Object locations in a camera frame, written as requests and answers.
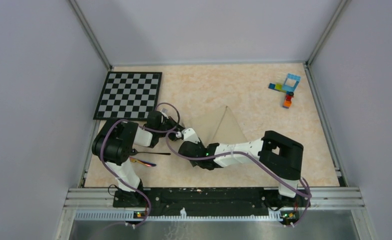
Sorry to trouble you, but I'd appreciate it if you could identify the beige cloth napkin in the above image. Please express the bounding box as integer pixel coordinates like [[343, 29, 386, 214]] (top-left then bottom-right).
[[185, 106, 247, 146]]

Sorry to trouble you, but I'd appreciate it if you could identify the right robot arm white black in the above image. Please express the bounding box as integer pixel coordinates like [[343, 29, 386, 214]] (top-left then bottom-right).
[[178, 128, 304, 206]]

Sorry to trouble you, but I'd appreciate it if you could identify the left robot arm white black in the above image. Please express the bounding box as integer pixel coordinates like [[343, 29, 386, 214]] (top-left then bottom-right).
[[92, 111, 185, 207]]

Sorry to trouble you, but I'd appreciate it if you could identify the black spoon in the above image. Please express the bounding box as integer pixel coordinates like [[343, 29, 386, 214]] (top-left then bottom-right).
[[130, 149, 171, 156]]

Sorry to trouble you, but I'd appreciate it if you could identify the iridescent rainbow knife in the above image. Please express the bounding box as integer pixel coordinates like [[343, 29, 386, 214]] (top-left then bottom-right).
[[130, 157, 157, 167]]

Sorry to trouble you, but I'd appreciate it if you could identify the black white checkerboard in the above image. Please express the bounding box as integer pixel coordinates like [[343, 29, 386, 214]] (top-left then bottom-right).
[[93, 71, 163, 121]]

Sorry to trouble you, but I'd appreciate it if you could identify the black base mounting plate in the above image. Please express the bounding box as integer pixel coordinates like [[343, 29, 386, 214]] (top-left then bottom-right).
[[112, 187, 308, 217]]

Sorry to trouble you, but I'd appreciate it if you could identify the colourful toy brick structure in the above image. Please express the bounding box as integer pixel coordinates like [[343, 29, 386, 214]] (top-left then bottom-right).
[[268, 73, 301, 109]]

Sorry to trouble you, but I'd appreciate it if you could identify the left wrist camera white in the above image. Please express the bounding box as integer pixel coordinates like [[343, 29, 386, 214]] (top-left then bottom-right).
[[160, 108, 169, 118]]

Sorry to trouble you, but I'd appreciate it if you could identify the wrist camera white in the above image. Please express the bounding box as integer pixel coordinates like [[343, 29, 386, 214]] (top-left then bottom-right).
[[160, 108, 169, 118], [175, 128, 201, 144]]

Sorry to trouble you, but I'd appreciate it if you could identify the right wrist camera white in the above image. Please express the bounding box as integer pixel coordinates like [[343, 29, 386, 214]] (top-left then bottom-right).
[[175, 128, 201, 144]]

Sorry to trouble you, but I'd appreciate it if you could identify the white slotted cable duct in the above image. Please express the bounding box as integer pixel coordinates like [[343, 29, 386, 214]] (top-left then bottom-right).
[[75, 210, 282, 222]]

